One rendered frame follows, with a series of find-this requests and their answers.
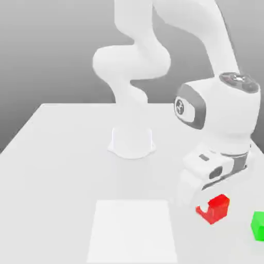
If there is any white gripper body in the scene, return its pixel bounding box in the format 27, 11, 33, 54
178, 164, 249, 208

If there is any small red cube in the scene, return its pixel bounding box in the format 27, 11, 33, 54
195, 193, 230, 225

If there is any small green cube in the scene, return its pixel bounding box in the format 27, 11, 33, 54
250, 210, 264, 241

